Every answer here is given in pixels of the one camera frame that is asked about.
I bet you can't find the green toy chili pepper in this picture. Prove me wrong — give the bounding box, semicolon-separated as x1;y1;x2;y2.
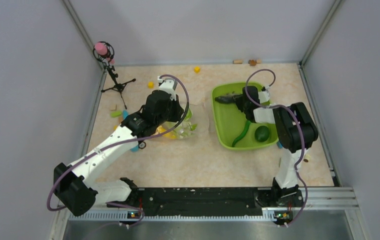
231;120;251;147

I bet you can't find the grey toy fish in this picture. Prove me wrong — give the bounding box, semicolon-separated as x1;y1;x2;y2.
214;93;242;104

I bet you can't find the green plastic bin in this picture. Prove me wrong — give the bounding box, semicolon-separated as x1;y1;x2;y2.
211;81;278;151

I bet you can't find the dark green toy avocado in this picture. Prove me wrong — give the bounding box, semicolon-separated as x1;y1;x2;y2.
254;125;270;143

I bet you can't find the toy celery stalk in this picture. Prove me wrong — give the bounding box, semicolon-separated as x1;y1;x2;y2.
173;109;198;139

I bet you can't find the clear zip top bag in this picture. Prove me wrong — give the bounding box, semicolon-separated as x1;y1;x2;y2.
154;104;210;141

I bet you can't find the yellow toy banana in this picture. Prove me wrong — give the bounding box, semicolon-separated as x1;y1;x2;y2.
156;126;177;140

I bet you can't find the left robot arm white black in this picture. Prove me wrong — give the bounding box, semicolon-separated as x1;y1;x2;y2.
47;74;189;217

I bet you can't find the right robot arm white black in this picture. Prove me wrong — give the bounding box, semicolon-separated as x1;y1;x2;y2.
233;86;318;207

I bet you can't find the yellow cube left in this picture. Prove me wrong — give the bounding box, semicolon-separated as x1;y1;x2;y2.
147;81;154;89

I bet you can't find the blue cylinder toy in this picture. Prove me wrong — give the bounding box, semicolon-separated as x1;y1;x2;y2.
122;110;139;153

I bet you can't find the brown small object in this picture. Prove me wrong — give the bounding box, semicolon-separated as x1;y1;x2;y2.
248;59;257;67

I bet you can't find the green block left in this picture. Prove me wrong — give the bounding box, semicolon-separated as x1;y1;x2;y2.
110;110;122;118

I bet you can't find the wooden block left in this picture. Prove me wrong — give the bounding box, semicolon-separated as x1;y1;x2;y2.
109;104;117;111

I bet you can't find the pink microphone on tripod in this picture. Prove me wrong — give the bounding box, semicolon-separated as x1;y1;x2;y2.
92;41;136;110

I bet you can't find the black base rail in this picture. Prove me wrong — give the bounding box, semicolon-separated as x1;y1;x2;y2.
107;187;304;226

